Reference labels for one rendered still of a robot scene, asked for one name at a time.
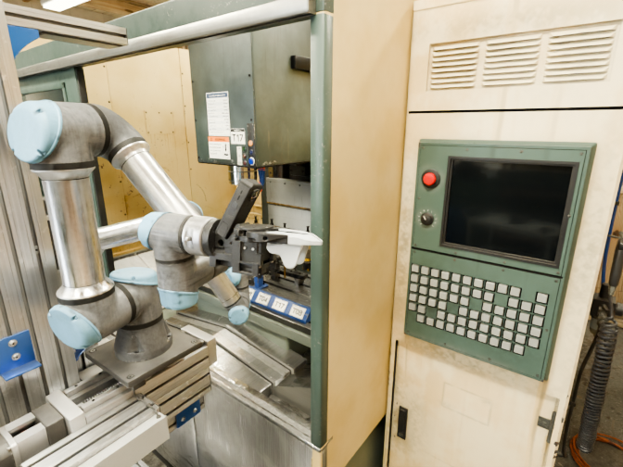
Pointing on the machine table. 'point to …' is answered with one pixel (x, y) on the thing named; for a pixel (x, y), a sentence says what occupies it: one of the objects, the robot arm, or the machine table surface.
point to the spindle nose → (240, 174)
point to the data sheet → (218, 114)
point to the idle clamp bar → (292, 275)
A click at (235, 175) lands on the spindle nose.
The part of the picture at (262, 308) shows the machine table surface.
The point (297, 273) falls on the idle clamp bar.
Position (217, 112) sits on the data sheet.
